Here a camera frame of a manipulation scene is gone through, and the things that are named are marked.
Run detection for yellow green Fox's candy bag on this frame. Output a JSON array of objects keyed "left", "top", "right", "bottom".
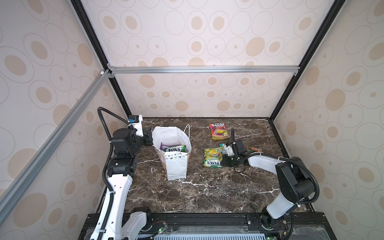
[{"left": 204, "top": 147, "right": 224, "bottom": 168}]

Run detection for white paper bag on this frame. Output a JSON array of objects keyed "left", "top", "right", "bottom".
[{"left": 153, "top": 125, "right": 192, "bottom": 181}]

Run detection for purple Fox's candy bag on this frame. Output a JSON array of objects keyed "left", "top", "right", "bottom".
[{"left": 160, "top": 143, "right": 170, "bottom": 152}]

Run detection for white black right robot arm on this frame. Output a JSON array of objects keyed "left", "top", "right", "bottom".
[{"left": 221, "top": 141, "right": 320, "bottom": 228}]

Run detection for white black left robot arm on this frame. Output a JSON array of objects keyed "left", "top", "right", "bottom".
[{"left": 90, "top": 128, "right": 153, "bottom": 240}]

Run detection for orange Fox's candy bag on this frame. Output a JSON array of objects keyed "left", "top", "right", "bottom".
[{"left": 247, "top": 147, "right": 262, "bottom": 154}]

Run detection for Fox's fruits candy bag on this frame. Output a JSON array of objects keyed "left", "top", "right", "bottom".
[{"left": 209, "top": 123, "right": 230, "bottom": 140}]

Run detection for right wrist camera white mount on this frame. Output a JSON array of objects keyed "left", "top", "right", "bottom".
[{"left": 224, "top": 145, "right": 235, "bottom": 157}]

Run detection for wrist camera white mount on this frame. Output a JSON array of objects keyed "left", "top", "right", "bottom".
[
  {"left": 129, "top": 115, "right": 144, "bottom": 137},
  {"left": 224, "top": 145, "right": 235, "bottom": 157}
]

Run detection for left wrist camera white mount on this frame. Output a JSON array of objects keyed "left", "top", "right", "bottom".
[{"left": 129, "top": 115, "right": 144, "bottom": 137}]

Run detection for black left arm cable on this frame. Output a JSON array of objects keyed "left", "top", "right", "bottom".
[{"left": 94, "top": 106, "right": 130, "bottom": 240}]

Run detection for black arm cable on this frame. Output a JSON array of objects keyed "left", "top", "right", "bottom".
[
  {"left": 94, "top": 106, "right": 130, "bottom": 240},
  {"left": 230, "top": 127, "right": 321, "bottom": 205}
]

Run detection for silver aluminium back rail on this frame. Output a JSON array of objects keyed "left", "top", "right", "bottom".
[{"left": 110, "top": 66, "right": 300, "bottom": 75}]

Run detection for silver aluminium rail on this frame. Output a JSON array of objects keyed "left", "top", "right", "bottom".
[
  {"left": 110, "top": 66, "right": 300, "bottom": 75},
  {"left": 1, "top": 69, "right": 112, "bottom": 225}
]

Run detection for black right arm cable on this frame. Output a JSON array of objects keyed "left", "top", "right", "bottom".
[{"left": 230, "top": 127, "right": 321, "bottom": 205}]

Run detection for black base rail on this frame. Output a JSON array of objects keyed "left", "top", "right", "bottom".
[{"left": 78, "top": 211, "right": 337, "bottom": 240}]

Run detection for black corner frame post left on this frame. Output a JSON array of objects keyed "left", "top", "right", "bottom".
[{"left": 70, "top": 0, "right": 132, "bottom": 116}]

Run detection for black corner frame post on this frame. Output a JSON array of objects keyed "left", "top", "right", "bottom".
[
  {"left": 70, "top": 0, "right": 132, "bottom": 116},
  {"left": 269, "top": 0, "right": 347, "bottom": 123}
]

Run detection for silver aluminium left rail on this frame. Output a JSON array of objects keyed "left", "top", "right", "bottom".
[{"left": 1, "top": 69, "right": 112, "bottom": 225}]

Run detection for black corner frame post right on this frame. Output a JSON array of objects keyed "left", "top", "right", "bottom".
[{"left": 269, "top": 0, "right": 347, "bottom": 123}]

